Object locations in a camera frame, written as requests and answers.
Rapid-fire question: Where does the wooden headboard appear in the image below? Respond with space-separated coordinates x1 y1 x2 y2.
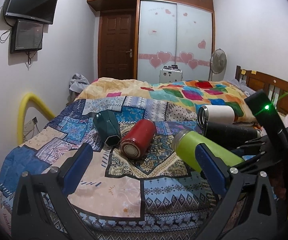
235 66 288 115

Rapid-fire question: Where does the colourful squares blanket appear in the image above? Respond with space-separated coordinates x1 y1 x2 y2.
77 77 256 123

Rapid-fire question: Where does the white insulated cup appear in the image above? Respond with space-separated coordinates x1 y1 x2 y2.
197 105 235 127

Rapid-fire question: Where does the yellow padded rail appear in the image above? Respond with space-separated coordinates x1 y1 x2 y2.
16 92 55 145

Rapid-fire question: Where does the standing electric fan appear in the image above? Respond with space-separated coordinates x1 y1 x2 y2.
209 49 227 81

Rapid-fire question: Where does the black insulated bottle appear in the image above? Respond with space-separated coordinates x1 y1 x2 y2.
203 121 261 150

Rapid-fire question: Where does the white appliance box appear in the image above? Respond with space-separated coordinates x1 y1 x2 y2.
159 65 183 83

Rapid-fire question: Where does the brown wooden door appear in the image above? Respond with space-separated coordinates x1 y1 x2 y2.
98 9 135 80

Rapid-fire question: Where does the red metal bottle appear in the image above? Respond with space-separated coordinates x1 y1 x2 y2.
120 119 156 159

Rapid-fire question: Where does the patchwork blue bed sheet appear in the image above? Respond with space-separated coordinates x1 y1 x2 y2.
0 96 216 239

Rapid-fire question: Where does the black wall panel box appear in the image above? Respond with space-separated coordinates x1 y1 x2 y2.
10 20 44 54

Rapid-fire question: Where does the green sleeved glass cup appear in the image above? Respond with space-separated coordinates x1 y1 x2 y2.
172 129 244 172

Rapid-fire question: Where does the dark green hexagonal cup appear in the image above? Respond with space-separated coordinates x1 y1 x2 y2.
93 110 122 147

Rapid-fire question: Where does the grey clothes pile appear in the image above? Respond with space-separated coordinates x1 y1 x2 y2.
68 73 90 103

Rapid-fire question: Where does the frosted sliding wardrobe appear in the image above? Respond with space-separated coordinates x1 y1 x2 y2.
137 0 213 83

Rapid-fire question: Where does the wall mounted black television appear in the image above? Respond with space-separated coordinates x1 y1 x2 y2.
5 0 58 24

